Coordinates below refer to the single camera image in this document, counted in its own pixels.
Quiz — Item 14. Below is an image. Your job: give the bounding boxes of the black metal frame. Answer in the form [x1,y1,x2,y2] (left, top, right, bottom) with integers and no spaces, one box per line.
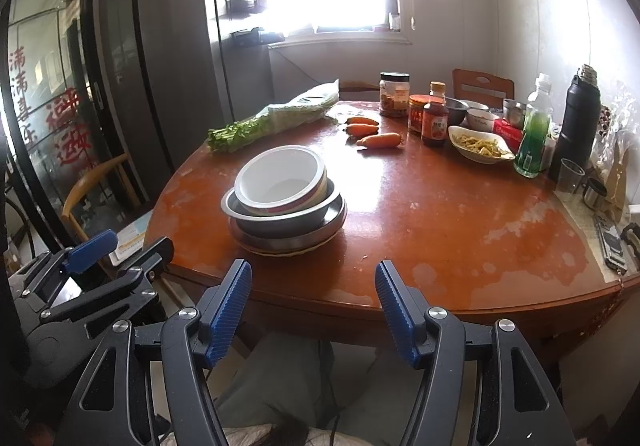
[620,223,640,269]

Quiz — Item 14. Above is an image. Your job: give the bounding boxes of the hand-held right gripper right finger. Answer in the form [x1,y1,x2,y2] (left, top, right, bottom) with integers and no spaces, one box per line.
[375,260,576,446]

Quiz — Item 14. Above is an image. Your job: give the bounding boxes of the red paper bowl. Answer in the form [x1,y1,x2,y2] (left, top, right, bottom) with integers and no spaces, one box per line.
[234,145,327,216]

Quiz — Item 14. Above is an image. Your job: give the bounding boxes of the small white bottle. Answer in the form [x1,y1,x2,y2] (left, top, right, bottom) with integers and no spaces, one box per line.
[545,122,562,167]

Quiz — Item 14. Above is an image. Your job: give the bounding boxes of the black hanging rack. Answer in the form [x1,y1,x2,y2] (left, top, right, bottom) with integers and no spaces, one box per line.
[225,0,273,47]

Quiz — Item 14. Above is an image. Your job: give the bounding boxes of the cream shell-shaped plate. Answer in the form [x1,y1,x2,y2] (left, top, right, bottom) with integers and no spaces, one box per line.
[239,231,341,257]

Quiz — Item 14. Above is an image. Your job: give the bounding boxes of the orange-capped sauce bottle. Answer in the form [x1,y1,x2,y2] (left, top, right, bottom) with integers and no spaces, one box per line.
[421,81,450,148]

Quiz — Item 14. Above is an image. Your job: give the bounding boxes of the bagged celery bunch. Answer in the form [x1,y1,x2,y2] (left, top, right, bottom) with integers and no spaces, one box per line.
[207,81,341,157]

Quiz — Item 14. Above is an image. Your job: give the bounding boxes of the small steel cup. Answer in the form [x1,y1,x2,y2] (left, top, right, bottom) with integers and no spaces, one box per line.
[582,177,608,209]

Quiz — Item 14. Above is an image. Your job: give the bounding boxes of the grey refrigerator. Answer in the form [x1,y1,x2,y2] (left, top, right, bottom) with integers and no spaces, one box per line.
[97,0,276,197]

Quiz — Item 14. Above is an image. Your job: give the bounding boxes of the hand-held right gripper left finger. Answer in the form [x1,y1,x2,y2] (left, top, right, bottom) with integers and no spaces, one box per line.
[52,258,253,446]

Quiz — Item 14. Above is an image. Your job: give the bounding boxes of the black thermos flask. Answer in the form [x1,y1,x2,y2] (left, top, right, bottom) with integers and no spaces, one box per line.
[548,65,602,184]

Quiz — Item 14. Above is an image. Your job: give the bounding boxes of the red-lidded sauce jar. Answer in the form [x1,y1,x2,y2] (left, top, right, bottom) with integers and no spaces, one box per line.
[407,94,432,134]

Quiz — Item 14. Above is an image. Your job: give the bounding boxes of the round steel plate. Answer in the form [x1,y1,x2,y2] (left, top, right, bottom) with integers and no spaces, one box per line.
[229,198,348,250]

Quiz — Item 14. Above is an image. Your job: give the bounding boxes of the black handheld device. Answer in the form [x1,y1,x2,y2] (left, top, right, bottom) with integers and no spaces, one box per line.
[595,216,628,272]

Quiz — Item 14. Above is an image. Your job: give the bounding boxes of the clear plastic wrapper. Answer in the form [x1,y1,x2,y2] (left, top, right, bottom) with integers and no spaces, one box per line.
[595,81,640,207]

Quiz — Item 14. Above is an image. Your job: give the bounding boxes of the clear plastic cup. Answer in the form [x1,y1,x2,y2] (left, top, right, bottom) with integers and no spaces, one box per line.
[556,158,586,194]

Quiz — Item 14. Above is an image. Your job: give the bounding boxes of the red packet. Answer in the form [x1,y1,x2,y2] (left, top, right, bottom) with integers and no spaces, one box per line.
[492,118,526,152]

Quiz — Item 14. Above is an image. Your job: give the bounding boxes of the wooden chair back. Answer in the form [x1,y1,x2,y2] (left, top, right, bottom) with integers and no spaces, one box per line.
[451,69,516,102]

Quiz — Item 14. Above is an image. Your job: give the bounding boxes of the small dark steel bowl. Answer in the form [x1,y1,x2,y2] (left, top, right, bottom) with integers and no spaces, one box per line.
[444,97,471,126]

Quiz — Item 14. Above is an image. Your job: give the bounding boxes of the paper booklet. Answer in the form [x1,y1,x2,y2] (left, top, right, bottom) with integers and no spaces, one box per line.
[110,212,153,268]

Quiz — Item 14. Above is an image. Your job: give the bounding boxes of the white dish with food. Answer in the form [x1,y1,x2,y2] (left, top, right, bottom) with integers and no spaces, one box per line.
[447,125,516,165]

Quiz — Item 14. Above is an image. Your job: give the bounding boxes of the green liquid plastic bottle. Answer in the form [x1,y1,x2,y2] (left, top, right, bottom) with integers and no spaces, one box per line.
[514,73,553,178]

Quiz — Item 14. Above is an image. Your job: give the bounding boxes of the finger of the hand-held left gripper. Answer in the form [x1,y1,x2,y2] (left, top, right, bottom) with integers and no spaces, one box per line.
[10,229,118,299]
[37,237,175,324]

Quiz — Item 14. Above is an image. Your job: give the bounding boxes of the wooden armchair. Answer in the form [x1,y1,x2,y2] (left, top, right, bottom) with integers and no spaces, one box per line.
[61,153,143,227]

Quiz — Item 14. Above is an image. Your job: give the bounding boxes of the large steel bowl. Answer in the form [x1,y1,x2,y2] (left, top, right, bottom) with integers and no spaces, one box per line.
[221,178,344,238]

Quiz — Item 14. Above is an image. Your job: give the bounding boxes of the glass door with red lettering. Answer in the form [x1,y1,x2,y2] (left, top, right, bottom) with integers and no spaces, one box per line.
[0,0,101,252]

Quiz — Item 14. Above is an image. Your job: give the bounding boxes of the black-lidded clear jar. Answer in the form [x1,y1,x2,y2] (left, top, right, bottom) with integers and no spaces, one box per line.
[378,72,411,118]

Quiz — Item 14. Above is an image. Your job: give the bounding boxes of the paper sheet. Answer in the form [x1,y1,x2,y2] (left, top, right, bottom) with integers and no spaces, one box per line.
[552,188,640,287]

